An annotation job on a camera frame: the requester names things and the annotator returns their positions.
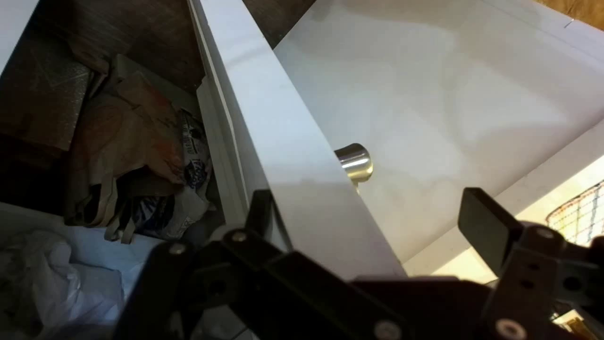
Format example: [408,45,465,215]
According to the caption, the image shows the wire mesh basket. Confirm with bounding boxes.
[545,181,604,247]

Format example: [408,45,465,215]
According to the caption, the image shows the crumpled brown paper bag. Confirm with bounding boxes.
[64,53,213,237]

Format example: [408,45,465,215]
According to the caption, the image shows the white cabinet door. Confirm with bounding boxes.
[274,0,604,265]
[188,0,407,280]

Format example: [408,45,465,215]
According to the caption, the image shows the black and white printed bag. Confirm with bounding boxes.
[131,110,214,242]

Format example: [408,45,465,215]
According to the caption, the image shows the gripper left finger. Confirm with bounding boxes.
[113,189,407,340]

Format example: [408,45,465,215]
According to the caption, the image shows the white plastic bag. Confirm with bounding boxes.
[0,229,129,340]

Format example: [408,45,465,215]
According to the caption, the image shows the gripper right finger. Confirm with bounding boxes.
[457,187,604,340]

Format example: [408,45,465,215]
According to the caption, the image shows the silver metal door knob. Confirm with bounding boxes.
[334,143,375,186]

